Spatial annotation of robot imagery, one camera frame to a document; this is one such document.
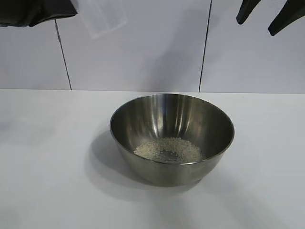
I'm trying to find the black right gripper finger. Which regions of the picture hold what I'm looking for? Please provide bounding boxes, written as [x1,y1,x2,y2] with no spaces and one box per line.
[236,0,260,24]
[268,0,305,36]

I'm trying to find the stainless steel mixing bowl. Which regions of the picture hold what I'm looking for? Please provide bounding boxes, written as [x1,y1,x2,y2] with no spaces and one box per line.
[109,93,235,187]

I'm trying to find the clear plastic measuring cup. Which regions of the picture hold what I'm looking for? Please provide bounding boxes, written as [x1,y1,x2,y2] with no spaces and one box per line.
[81,0,128,40]

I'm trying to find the white rice grains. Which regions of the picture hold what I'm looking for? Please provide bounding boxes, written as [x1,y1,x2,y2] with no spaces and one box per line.
[133,137,206,163]

